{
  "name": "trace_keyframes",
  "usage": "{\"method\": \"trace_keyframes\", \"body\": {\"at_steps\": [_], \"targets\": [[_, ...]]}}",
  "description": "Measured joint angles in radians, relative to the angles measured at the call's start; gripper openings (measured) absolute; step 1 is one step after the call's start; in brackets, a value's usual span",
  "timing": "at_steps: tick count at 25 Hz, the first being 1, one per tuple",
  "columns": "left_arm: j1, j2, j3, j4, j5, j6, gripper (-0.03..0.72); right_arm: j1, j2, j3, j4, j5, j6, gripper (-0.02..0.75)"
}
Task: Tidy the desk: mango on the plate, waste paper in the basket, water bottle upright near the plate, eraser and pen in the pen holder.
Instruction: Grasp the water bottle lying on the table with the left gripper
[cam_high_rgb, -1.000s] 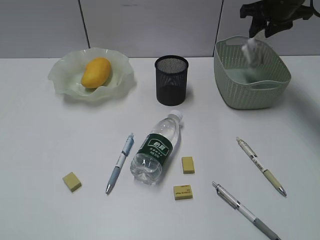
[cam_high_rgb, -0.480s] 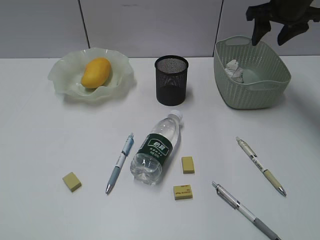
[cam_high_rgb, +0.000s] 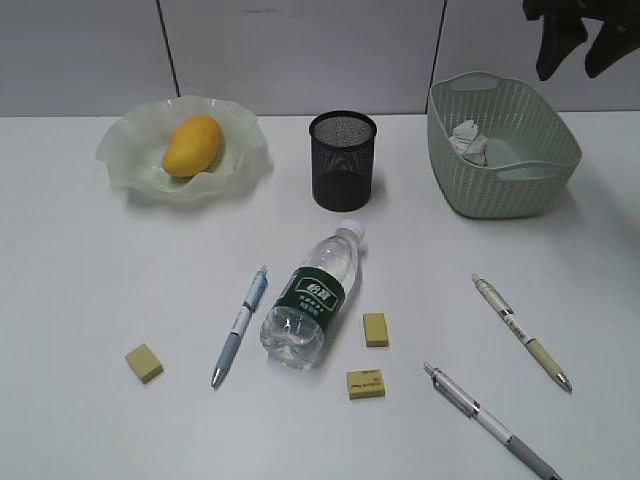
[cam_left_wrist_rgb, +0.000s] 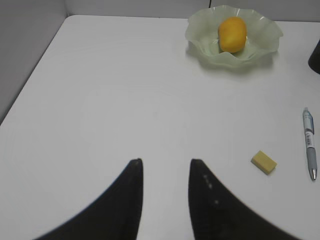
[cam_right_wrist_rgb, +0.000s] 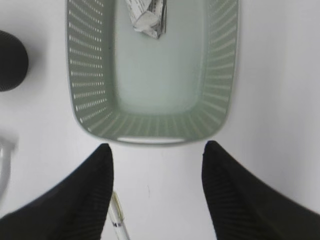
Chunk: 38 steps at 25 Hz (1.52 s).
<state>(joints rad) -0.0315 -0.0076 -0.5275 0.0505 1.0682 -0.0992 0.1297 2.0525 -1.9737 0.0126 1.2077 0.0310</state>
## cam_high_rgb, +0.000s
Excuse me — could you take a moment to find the white waste paper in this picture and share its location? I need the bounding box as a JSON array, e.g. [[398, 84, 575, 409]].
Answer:
[[449, 119, 488, 167]]

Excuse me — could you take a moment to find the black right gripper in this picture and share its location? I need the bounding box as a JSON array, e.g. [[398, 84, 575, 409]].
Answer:
[[523, 0, 640, 81]]

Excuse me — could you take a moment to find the green woven plastic basket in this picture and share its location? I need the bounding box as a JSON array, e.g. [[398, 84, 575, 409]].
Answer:
[[427, 72, 582, 219]]

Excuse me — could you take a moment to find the grey white mechanical pen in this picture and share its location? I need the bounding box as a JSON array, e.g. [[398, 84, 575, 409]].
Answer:
[[423, 362, 561, 480]]

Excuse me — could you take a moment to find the yellow mango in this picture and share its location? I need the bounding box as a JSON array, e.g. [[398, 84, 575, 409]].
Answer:
[[162, 115, 222, 178]]

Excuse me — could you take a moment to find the yellow eraser centre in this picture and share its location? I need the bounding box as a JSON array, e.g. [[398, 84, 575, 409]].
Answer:
[[363, 312, 389, 348]]

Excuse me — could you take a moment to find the pale green wavy glass plate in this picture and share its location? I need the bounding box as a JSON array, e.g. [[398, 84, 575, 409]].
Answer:
[[96, 95, 272, 210]]

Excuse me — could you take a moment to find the clear water bottle green label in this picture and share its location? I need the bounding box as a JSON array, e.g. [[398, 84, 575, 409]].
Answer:
[[260, 219, 365, 370]]

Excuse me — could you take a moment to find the blue white ballpoint pen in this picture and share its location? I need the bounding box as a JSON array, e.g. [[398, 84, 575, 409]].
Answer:
[[211, 265, 268, 389]]

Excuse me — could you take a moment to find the beige white ballpoint pen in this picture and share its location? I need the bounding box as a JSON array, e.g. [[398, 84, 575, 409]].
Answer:
[[471, 273, 573, 393]]

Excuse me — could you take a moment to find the yellow eraser far left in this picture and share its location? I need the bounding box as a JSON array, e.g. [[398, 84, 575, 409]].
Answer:
[[125, 344, 164, 384]]

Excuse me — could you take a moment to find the yellow eraser with red print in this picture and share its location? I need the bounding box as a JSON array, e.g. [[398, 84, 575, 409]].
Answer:
[[346, 369, 386, 400]]

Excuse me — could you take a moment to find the black mesh pen holder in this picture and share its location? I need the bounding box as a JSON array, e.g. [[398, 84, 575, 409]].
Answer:
[[309, 110, 377, 212]]

